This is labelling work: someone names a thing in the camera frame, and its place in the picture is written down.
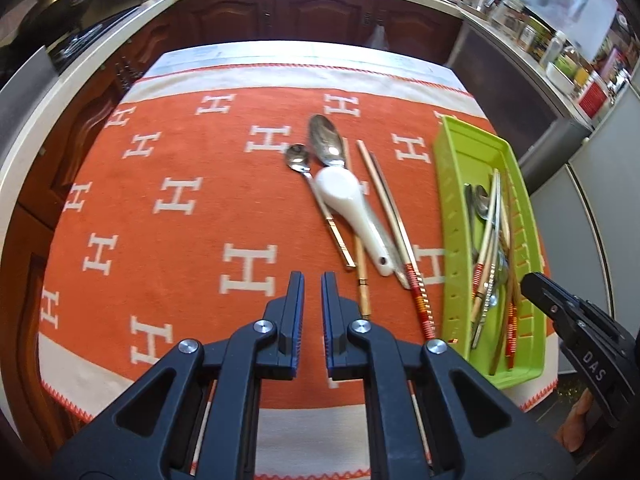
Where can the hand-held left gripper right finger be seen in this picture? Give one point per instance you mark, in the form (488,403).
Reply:
(327,320)

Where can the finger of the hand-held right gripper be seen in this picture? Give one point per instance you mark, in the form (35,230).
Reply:
(547,297)

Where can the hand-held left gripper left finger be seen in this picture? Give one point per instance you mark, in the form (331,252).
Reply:
(299,320)

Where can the bamboo patterned chopstick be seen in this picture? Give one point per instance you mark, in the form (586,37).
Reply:
(362,280)

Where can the cream chopstick red striped end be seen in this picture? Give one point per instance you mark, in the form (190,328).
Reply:
(506,240)
(495,240)

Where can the cutlery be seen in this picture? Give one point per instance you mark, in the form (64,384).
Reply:
(487,230)

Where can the light chopstick red yellow end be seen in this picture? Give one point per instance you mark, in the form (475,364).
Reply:
(422,305)

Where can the white ceramic spoon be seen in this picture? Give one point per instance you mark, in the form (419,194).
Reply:
(345,200)

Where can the green plastic tray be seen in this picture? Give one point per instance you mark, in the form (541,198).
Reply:
(460,160)

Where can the large metal spoon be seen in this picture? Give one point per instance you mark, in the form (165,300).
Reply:
(325,140)

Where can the person's right hand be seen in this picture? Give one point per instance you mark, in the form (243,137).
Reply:
(575,422)

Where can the grey refrigerator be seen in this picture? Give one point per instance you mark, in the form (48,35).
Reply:
(585,220)

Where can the orange printed blanket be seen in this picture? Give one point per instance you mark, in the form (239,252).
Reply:
(175,260)

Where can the red label box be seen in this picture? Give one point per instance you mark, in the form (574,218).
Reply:
(592,97)

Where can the white rectangular dish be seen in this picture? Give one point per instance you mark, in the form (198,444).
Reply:
(560,76)

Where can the light blue table cover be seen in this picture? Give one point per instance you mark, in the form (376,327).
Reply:
(300,57)

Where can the dark wooden kitchen cabinets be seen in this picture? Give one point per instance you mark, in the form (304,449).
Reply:
(280,15)

